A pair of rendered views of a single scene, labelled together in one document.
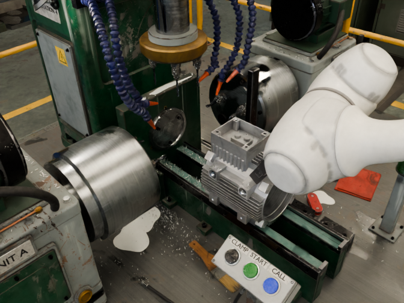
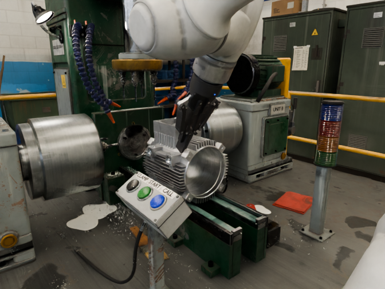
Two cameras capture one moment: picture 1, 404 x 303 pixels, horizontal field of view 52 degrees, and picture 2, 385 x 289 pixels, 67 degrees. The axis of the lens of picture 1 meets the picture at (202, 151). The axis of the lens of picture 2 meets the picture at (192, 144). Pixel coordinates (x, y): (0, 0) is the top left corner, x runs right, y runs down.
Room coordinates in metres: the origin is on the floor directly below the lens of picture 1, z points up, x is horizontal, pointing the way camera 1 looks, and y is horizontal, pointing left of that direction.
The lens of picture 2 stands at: (-0.03, -0.24, 1.32)
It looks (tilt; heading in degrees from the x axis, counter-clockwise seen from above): 15 degrees down; 6
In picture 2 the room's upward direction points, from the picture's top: straight up
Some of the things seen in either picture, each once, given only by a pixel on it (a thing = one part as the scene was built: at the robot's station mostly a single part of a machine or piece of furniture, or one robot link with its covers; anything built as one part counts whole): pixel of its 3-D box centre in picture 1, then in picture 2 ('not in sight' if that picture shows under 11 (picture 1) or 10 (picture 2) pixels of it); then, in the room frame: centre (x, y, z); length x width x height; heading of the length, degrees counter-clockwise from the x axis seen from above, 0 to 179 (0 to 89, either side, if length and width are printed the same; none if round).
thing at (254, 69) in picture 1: (251, 109); not in sight; (1.02, -0.15, 1.12); 0.04 x 0.03 x 0.26; 44
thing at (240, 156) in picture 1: (240, 143); (177, 132); (0.87, -0.10, 1.11); 0.12 x 0.11 x 0.07; 45
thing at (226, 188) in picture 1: (250, 177); (185, 163); (0.84, -0.13, 1.02); 0.20 x 0.19 x 0.19; 45
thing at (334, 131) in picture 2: not in sight; (329, 127); (0.84, -0.55, 1.14); 0.06 x 0.06 x 0.04
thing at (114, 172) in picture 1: (86, 192); (43, 159); (0.78, 0.30, 1.04); 0.37 x 0.25 x 0.25; 134
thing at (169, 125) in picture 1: (168, 129); (134, 142); (1.09, 0.10, 1.02); 0.15 x 0.02 x 0.15; 134
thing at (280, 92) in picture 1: (258, 94); (212, 129); (1.25, -0.20, 1.04); 0.41 x 0.25 x 0.25; 134
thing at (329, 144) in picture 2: not in sight; (327, 142); (0.84, -0.55, 1.10); 0.06 x 0.06 x 0.04
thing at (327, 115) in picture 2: not in sight; (331, 111); (0.84, -0.55, 1.19); 0.06 x 0.06 x 0.04
